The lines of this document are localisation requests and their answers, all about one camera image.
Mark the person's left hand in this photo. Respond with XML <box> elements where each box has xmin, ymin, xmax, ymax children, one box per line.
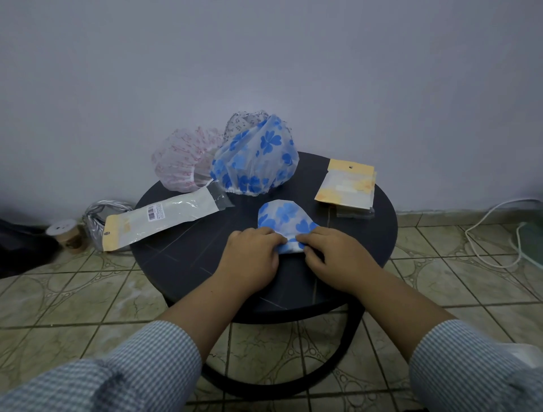
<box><xmin>213</xmin><ymin>227</ymin><xmax>289</xmax><ymax>299</ymax></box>

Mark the person's right hand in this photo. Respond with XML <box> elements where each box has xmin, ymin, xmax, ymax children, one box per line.
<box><xmin>295</xmin><ymin>226</ymin><xmax>383</xmax><ymax>297</ymax></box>

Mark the blue flower shower cap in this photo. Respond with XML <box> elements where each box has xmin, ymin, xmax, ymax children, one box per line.
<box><xmin>257</xmin><ymin>199</ymin><xmax>320</xmax><ymax>255</ymax></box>
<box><xmin>209</xmin><ymin>114</ymin><xmax>300</xmax><ymax>198</ymax></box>

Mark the stack of yellow small pouches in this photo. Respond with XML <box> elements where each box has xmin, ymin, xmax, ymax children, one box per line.
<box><xmin>314</xmin><ymin>158</ymin><xmax>377</xmax><ymax>211</ymax></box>

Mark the cream packet with barcode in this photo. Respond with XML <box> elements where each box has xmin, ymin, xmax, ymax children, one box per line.
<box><xmin>101</xmin><ymin>179</ymin><xmax>235</xmax><ymax>252</ymax></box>

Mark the pink print shower cap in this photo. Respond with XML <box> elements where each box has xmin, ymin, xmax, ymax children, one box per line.
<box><xmin>151</xmin><ymin>126</ymin><xmax>226</xmax><ymax>194</ymax></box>

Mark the black round side table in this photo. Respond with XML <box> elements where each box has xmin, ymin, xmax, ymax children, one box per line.
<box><xmin>129</xmin><ymin>151</ymin><xmax>399</xmax><ymax>401</ymax></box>

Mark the silver quilted handbag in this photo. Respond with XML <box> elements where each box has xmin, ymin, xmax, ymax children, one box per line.
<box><xmin>83</xmin><ymin>200</ymin><xmax>136</xmax><ymax>252</ymax></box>

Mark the ribbon spool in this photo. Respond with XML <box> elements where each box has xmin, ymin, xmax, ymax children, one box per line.
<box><xmin>45</xmin><ymin>218</ymin><xmax>89</xmax><ymax>255</ymax></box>

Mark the black bag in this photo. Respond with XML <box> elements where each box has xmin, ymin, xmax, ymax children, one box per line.
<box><xmin>0</xmin><ymin>218</ymin><xmax>59</xmax><ymax>279</ymax></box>

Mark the white cable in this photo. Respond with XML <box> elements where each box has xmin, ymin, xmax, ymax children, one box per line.
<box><xmin>464</xmin><ymin>198</ymin><xmax>543</xmax><ymax>269</ymax></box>

